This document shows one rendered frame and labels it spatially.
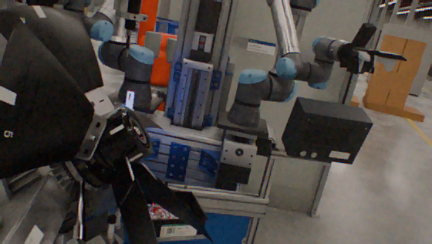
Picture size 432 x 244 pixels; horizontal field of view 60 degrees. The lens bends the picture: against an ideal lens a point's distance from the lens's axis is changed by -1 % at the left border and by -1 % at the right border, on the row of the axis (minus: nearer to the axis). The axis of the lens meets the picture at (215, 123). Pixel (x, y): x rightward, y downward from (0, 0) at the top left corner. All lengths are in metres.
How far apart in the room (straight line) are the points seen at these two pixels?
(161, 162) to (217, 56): 0.55
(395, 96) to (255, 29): 6.55
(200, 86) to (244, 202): 0.59
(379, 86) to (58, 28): 8.31
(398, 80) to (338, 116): 7.65
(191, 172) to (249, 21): 1.35
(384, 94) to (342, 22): 6.12
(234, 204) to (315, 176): 1.84
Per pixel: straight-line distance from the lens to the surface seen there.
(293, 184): 3.19
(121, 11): 0.85
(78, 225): 0.72
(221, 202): 1.43
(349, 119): 1.37
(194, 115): 1.77
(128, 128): 0.78
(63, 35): 0.93
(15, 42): 0.60
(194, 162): 1.71
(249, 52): 2.75
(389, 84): 8.95
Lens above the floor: 1.51
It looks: 17 degrees down
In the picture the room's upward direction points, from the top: 12 degrees clockwise
